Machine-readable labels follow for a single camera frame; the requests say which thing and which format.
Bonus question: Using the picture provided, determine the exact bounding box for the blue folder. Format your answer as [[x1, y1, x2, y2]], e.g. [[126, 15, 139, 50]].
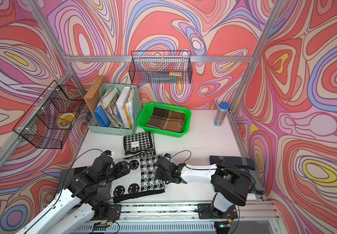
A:
[[93, 105, 111, 127]]

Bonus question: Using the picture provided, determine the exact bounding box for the brown cardboard folder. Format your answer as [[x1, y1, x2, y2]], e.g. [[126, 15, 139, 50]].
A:
[[84, 75, 105, 118]]

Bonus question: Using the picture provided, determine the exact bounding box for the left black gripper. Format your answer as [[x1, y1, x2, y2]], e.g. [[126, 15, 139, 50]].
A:
[[97, 159, 133, 187]]

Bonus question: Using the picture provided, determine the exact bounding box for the navy grey plaid scarf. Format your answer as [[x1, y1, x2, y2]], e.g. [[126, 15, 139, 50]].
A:
[[210, 156, 265, 195]]

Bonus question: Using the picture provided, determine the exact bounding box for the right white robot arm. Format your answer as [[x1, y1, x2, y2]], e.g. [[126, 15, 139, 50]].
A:
[[154, 157, 254, 221]]

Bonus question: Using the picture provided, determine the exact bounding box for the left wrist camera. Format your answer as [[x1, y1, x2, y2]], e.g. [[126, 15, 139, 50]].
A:
[[102, 150, 112, 157]]

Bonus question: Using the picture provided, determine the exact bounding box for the small houndstooth folded scarf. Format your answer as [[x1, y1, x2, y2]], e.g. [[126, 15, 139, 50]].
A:
[[123, 132, 156, 159]]

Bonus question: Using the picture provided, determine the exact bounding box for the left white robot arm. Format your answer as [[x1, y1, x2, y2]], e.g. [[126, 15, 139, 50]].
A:
[[19, 151, 132, 234]]

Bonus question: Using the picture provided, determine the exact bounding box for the green plastic basket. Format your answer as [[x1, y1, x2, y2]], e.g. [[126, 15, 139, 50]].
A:
[[137, 102, 192, 137]]

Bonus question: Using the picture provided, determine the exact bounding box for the grey black checked scarf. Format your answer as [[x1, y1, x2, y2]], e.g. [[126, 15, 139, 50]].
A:
[[56, 166, 111, 201]]

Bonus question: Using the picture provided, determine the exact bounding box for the black wire basket left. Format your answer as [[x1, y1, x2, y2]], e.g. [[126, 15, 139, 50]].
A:
[[13, 81, 85, 149]]

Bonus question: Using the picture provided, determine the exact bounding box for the white book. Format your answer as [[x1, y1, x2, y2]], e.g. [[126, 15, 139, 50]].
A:
[[116, 86, 132, 129]]

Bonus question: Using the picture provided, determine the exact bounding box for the clear bottle blue cap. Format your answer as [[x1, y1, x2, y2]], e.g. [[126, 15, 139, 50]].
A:
[[214, 101, 230, 126]]

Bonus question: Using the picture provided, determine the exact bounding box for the yellow item in back basket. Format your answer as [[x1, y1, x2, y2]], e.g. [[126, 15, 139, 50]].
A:
[[169, 71, 182, 78]]

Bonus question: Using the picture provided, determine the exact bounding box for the yellow round item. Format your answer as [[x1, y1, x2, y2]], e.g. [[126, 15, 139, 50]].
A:
[[56, 113, 75, 129]]

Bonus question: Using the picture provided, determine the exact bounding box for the black wire basket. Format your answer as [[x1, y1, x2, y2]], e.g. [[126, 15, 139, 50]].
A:
[[13, 81, 85, 149], [128, 50, 193, 84]]

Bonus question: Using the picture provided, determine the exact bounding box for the black wire basket back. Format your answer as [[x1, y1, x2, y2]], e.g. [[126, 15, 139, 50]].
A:
[[128, 50, 193, 84]]

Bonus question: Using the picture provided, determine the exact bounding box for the green circuit board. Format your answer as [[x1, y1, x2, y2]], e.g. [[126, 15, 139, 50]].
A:
[[92, 222, 112, 232]]

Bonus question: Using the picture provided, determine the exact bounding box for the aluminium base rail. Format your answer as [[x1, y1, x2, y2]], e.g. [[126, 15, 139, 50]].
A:
[[70, 201, 286, 234]]

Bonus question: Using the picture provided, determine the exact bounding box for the smiley houndstooth scarf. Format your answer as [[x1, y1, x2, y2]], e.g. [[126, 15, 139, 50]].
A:
[[111, 155, 165, 203]]

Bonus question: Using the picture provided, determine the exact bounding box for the brown plaid scarf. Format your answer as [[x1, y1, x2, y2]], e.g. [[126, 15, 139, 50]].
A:
[[146, 107, 186, 133]]

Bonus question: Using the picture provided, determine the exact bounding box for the aluminium frame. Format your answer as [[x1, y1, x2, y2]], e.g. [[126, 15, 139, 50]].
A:
[[0, 0, 288, 194]]

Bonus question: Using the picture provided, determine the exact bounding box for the mint green file crate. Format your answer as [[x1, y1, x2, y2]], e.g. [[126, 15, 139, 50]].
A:
[[88, 83, 142, 136]]

